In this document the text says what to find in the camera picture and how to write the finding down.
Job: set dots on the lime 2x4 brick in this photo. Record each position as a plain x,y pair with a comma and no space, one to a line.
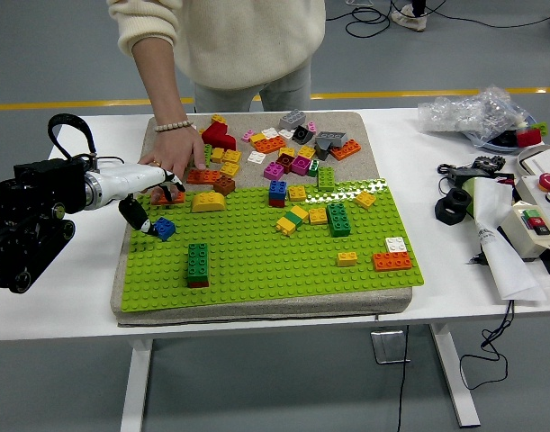
208,155
326,178

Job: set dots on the blue shallow bowl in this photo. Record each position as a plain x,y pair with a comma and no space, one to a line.
490,145

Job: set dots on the white 2x2 brick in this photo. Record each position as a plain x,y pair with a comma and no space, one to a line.
396,245
256,157
286,134
269,133

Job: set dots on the brown 2x2 brick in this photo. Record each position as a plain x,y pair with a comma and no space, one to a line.
224,185

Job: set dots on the small white plastic cap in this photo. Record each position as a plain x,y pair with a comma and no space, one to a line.
521,122

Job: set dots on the white table leg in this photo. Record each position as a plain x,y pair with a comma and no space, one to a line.
459,382
137,382

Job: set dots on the white push-button control box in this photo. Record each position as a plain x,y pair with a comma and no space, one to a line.
531,184

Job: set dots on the green 2x2 brick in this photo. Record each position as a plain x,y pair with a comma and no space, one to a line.
294,220

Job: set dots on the small black plug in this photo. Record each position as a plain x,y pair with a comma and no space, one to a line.
477,259

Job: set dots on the lime green cloth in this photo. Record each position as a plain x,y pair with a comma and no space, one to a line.
470,195

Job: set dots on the red 2x4 brick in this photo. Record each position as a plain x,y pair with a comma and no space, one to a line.
198,285

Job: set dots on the blue 2x2 brick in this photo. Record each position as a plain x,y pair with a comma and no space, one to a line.
165,228
277,190

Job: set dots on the dark green 2x4 brick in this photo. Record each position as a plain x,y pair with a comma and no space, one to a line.
198,263
339,220

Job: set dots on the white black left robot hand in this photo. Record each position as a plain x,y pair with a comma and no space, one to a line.
130,177

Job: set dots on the black toothed gear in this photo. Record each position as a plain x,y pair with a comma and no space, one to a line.
488,163

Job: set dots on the small pink brick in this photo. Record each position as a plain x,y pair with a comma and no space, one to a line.
248,135
312,127

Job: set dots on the large red sloped brick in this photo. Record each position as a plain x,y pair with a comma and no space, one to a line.
218,136

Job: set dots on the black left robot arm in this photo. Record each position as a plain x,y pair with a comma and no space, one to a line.
49,184

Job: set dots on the light grey 2x4 brick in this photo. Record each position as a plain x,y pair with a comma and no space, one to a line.
292,120

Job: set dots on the magenta 2x2 brick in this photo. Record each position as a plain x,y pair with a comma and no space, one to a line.
273,171
301,165

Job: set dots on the black 2x2 brick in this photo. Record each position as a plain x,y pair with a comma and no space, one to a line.
301,134

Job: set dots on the lime small brick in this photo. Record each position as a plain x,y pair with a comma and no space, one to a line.
541,128

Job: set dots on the dark grey sloped brick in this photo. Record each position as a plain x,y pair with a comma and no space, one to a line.
322,150

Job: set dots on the dark red 2x2 brick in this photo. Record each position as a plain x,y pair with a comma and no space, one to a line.
284,164

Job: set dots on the person's right hand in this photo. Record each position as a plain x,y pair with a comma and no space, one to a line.
177,150

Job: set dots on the small dark green brick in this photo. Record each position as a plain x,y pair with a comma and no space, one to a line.
313,168

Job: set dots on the person's right forearm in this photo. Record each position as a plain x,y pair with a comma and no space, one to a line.
162,81

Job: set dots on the white card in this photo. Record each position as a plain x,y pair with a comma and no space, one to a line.
547,162

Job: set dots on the clear bubble plastic bag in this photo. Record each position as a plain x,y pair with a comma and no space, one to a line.
472,110

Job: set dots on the person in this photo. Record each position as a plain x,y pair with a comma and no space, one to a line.
407,20
247,40

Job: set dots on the yellow arched brick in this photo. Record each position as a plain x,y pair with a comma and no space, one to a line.
209,202

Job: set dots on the black plastic part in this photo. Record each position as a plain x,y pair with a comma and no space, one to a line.
506,138

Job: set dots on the large black hex nut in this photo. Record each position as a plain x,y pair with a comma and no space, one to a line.
453,206

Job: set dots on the lime green studded baseplate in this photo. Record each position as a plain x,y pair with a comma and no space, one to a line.
274,283

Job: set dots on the white rounded tray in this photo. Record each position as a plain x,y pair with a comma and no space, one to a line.
526,157

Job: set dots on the white paper sheet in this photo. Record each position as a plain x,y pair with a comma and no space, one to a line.
504,252

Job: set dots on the small white switch box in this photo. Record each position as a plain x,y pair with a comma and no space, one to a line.
522,234

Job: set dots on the metal floor socket plate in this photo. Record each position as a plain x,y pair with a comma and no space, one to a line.
389,348

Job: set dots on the amber yellow small brick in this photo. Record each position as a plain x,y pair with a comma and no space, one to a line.
219,119

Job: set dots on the orange 2x4 brick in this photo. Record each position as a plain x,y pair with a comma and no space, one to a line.
180,199
345,150
207,177
392,261
270,145

